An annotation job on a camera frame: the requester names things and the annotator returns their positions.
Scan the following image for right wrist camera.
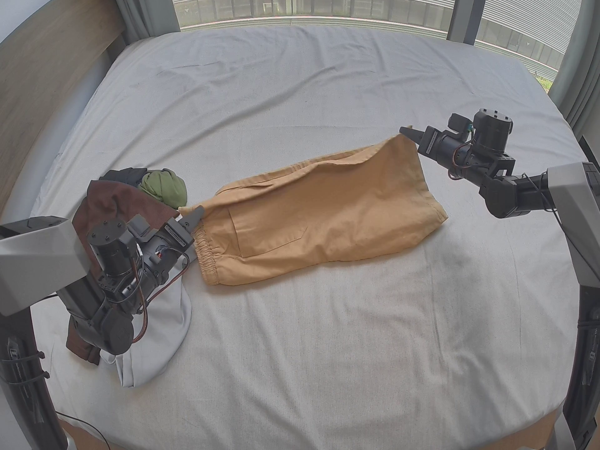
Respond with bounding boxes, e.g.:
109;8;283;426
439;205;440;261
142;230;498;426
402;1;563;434
447;113;473;135

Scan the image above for green garment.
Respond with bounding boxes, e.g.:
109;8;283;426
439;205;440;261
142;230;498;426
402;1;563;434
138;168;189;209

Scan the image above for tan shorts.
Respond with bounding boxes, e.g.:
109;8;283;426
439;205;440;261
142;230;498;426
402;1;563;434
178;135;449;288

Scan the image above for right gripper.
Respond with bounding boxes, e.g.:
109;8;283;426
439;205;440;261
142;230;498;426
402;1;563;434
399;126;472;170

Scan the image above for black garment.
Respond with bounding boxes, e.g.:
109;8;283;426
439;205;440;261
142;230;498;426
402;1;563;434
98;168;150;188

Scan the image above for bed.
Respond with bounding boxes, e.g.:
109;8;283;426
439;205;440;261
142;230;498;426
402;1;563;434
0;0;600;450

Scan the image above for grey-green curtain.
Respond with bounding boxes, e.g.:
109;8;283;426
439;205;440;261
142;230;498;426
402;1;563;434
105;0;183;46
547;0;600;135

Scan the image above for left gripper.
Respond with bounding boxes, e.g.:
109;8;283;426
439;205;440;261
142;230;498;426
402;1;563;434
141;205;206;286

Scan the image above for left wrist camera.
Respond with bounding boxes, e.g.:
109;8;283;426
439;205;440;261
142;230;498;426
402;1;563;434
129;214;158;243

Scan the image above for black cable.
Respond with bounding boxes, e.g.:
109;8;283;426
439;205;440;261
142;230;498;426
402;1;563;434
55;412;112;450

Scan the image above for pale grey garment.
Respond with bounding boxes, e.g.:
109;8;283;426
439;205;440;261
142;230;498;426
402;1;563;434
101;251;194;389

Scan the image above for brown garment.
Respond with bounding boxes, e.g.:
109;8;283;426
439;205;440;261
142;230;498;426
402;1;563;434
66;180;181;367

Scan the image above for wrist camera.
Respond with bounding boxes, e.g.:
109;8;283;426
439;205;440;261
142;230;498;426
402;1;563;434
129;214;158;243
447;113;473;135

